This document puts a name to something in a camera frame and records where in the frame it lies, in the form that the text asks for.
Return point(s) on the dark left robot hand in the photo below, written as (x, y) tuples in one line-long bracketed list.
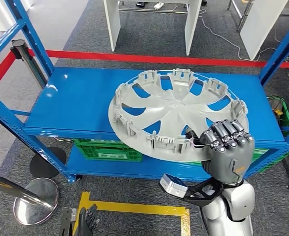
[(88, 224)]

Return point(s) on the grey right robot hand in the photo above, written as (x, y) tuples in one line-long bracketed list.
[(230, 159)]

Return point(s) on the grey plastic wheel hubcap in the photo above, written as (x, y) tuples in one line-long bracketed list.
[(168, 114)]

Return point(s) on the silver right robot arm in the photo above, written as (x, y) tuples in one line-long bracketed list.
[(240, 202)]

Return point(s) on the blue metal shelf rack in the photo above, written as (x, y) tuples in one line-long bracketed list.
[(80, 101)]

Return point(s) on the white desk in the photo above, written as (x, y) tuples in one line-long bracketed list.
[(112, 26), (260, 29)]

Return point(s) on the white power strip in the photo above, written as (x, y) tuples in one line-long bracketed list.
[(159, 6)]

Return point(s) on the small black object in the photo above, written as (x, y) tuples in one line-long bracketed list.
[(140, 4)]

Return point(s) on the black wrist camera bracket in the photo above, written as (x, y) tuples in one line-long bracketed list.
[(196, 195)]

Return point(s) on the chrome stanchion post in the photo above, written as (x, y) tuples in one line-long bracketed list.
[(36, 203), (28, 62)]

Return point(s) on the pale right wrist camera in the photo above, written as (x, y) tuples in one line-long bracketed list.
[(172, 185)]

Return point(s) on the grey metal frame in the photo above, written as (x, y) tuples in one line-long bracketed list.
[(242, 14)]

